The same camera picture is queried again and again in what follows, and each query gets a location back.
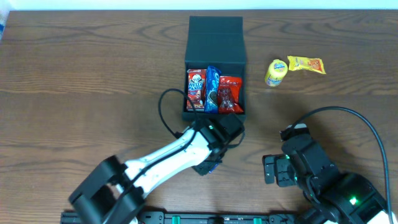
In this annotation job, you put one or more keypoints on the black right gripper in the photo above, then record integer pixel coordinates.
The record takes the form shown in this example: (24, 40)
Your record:
(277, 169)

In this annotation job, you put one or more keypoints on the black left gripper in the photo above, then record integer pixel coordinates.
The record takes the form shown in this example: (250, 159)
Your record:
(206, 167)

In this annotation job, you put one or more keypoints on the blue Eclipse mint tin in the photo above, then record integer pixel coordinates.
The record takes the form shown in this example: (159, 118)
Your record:
(215, 165)

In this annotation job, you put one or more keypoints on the red snack bag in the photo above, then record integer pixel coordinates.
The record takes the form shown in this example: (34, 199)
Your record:
(228, 95)

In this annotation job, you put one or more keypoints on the red Hello Panda box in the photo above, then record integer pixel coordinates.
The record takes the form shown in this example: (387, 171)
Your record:
(196, 89)

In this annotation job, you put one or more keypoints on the blue Oreo cookie pack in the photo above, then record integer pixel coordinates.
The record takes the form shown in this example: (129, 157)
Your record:
(212, 84)

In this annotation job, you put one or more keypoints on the yellow orange snack packet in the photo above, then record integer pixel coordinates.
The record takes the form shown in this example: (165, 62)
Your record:
(305, 63)

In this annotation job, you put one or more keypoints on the dark green box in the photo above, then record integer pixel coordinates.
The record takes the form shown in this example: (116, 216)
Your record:
(218, 41)

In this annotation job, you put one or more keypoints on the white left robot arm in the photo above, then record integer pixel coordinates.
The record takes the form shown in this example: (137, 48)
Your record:
(115, 192)

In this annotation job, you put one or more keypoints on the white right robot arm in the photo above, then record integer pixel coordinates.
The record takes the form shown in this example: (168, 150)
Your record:
(336, 197)

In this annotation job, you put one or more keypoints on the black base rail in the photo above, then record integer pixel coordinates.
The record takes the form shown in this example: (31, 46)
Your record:
(160, 217)

